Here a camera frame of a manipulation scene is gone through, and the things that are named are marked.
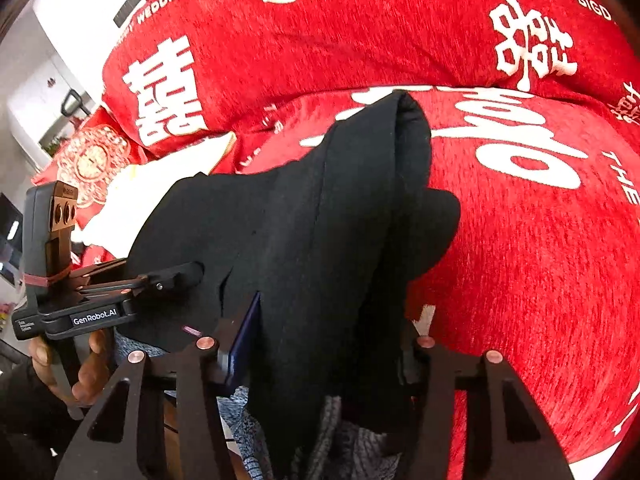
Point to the dark wall vent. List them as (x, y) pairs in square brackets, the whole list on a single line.
[(129, 7)]

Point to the red patterned cushion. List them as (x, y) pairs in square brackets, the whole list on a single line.
[(90, 160)]

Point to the black pants with grey waistband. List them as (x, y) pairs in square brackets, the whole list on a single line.
[(325, 235)]

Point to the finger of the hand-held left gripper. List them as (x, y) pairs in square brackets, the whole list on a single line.
[(175, 275)]

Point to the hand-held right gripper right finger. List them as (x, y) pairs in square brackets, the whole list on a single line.
[(430, 377)]

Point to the red printed blanket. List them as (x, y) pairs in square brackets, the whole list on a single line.
[(525, 260)]

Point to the person's left hand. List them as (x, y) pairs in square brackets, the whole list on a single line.
[(97, 365)]

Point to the white cloth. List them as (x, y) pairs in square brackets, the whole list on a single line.
[(145, 190)]

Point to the dark screen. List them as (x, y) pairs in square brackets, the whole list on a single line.
[(9, 240)]

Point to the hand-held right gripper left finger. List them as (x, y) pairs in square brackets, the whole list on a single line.
[(245, 340)]

